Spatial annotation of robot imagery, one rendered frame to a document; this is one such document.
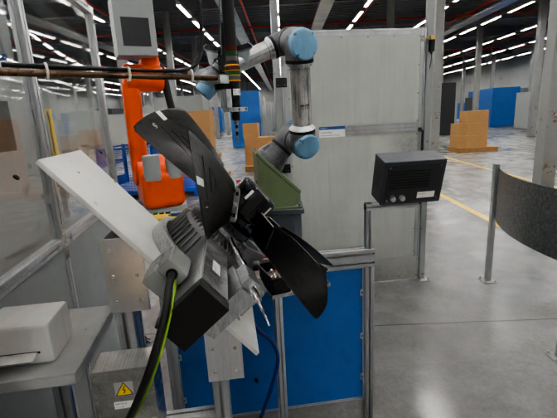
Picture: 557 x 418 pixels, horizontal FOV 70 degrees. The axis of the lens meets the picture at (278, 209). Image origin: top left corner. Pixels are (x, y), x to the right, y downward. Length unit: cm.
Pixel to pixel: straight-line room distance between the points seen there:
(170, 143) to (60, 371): 62
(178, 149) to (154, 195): 391
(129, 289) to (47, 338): 22
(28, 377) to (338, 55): 266
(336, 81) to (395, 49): 50
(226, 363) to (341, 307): 75
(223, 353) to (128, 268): 35
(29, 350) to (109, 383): 21
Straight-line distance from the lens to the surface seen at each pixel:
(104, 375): 114
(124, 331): 117
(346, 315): 182
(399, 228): 340
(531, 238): 288
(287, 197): 182
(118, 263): 108
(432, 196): 175
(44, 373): 116
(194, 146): 82
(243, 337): 106
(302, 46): 166
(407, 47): 330
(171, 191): 502
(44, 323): 115
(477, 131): 1358
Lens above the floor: 143
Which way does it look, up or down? 14 degrees down
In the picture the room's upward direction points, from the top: 3 degrees counter-clockwise
